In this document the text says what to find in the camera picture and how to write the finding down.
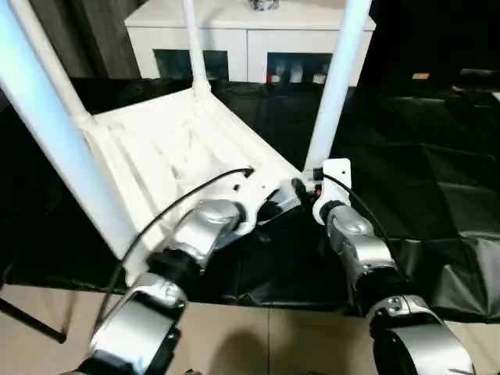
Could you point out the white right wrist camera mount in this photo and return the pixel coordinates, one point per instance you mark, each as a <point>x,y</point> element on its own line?
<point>336,176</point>

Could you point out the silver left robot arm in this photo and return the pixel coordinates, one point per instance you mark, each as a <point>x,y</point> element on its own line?
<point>203,230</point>

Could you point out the white flat board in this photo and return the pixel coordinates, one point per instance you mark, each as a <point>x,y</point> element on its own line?
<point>497,95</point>

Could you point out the white sideboard with glass doors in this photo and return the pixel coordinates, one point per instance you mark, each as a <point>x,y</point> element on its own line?
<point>242,35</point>

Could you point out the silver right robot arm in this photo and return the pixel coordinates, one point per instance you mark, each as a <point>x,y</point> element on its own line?
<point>359,242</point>

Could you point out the dark robot body part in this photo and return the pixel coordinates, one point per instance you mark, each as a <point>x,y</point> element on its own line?
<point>187,372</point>

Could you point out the black tripod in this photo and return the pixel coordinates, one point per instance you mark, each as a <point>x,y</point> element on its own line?
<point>31,320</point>

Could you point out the small tan box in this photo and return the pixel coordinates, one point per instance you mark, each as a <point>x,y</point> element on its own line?
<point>421,76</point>

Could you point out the black plastic cover mat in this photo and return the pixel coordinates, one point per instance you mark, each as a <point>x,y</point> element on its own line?
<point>429,176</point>

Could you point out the white plastic table top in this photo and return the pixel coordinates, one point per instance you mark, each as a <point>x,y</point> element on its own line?
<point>156,148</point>

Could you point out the grey curtain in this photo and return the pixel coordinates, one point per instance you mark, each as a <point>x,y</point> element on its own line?
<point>97,39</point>

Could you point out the white plastic table leg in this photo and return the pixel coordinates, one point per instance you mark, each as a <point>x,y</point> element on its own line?
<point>47,136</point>
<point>197,47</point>
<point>62,78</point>
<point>336,78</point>

